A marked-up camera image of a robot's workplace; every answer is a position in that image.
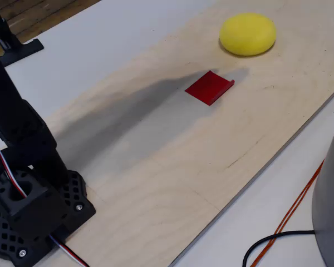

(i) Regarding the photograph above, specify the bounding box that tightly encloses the white red black servo cable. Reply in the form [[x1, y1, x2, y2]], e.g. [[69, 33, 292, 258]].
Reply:
[[48, 234, 90, 267]]

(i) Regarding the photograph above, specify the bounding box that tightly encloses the thin black cable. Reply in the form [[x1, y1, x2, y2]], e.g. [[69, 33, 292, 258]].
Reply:
[[242, 230, 316, 267]]

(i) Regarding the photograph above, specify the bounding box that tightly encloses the yellow round sponge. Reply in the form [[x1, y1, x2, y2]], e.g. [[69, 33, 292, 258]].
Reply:
[[219, 12, 277, 57]]

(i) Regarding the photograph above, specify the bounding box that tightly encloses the grey round lamp shade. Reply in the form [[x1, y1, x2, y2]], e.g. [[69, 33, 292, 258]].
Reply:
[[311, 107, 334, 267]]

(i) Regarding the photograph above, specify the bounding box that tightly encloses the red plastic piece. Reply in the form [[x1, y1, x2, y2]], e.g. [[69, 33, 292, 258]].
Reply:
[[184, 70, 235, 107]]

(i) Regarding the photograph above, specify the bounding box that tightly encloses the thin orange wire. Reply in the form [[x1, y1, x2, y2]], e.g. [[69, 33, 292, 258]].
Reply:
[[256, 177, 318, 267], [250, 160, 325, 267]]

